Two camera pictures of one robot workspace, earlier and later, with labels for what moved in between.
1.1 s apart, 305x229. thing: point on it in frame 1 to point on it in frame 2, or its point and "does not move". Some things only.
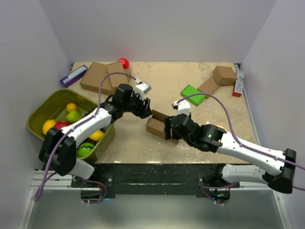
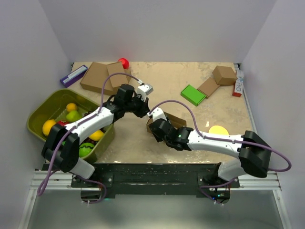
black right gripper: x=167 y=130 to x=158 y=139
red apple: x=125 y=62 does not move
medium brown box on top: x=118 y=79 does not move
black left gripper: x=147 y=111 does not move
